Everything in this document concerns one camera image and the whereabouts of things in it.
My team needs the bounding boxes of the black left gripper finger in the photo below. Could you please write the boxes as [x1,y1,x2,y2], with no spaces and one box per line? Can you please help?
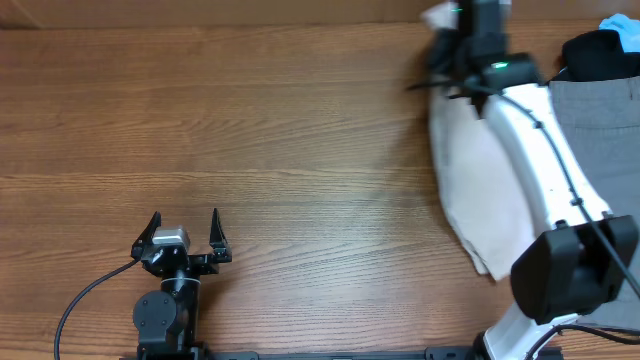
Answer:
[133,211,162,246]
[209,208,228,249]

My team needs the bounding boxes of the beige shorts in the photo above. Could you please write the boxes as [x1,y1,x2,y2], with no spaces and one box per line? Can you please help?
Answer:
[419,0,539,282]

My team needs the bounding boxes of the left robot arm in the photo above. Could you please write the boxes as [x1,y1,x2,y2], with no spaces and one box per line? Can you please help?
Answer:
[131,210,232,360]

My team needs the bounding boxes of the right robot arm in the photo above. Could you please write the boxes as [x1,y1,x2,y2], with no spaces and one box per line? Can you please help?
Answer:
[422,1,639,359]

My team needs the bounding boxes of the black garment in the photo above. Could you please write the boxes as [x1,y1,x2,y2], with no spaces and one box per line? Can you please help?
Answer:
[552,30,639,82]

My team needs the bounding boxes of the grey shorts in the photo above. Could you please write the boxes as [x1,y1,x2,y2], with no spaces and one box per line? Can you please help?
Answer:
[547,75,640,332]

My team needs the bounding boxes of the light blue garment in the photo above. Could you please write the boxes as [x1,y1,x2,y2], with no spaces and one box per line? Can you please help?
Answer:
[599,13,640,53]

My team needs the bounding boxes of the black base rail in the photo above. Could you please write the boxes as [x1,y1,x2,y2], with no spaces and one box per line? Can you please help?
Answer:
[119,344,566,360]

